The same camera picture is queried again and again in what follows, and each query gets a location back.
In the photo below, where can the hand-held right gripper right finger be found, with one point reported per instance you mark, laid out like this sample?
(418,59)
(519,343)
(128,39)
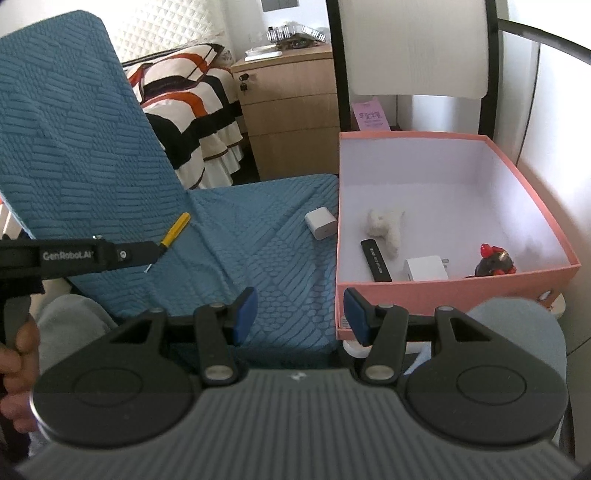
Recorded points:
(358,318)

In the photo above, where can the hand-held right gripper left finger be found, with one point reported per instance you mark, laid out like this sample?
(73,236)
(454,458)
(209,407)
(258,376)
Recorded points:
(244,318)

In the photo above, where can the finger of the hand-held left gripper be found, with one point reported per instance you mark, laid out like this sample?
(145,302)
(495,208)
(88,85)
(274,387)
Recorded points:
(131,254)

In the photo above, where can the black stick lighter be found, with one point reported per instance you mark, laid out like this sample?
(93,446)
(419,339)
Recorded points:
(376,261)

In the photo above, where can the white charger block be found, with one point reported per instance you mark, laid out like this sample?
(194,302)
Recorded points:
(322,223)
(425,270)

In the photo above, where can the white plush toy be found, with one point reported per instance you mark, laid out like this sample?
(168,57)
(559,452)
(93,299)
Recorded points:
(383,224)

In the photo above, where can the pink cardboard box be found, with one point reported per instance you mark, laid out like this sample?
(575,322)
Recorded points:
(461,287)

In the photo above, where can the red and black plush toy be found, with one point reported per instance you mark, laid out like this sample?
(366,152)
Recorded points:
(494,263)

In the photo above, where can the person's left hand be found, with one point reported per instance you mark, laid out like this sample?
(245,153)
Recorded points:
(23,350)

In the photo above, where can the person's left leg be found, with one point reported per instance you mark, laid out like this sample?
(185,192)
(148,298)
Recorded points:
(69,323)

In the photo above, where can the textured blue blanket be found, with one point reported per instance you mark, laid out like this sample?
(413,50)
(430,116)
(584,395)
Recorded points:
(92,138)

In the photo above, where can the striped bed quilt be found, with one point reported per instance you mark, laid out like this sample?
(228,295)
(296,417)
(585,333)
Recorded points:
(194,120)

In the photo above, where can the pink paper bag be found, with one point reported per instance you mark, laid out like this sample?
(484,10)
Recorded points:
(369,115)

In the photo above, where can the wooden nightstand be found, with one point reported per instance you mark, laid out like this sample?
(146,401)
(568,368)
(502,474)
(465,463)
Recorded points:
(291,120)

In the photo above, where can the keys in nightstand lock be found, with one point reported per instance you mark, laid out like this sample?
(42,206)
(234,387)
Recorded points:
(243,82)

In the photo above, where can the striped pillow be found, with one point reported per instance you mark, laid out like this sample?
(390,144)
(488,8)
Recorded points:
(194,54)

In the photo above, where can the white quilted headboard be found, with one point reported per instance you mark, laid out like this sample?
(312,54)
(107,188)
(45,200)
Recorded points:
(161,27)

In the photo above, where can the white long remote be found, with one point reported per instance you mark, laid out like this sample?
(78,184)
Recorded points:
(263,54)

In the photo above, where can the white chair with black frame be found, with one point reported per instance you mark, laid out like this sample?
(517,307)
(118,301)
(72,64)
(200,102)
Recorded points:
(415,46)

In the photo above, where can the grey wall switch panel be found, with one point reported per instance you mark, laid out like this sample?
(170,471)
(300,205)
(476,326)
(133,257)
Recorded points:
(278,4)

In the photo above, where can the dark curved metal rail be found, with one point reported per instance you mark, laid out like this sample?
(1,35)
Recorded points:
(545,39)

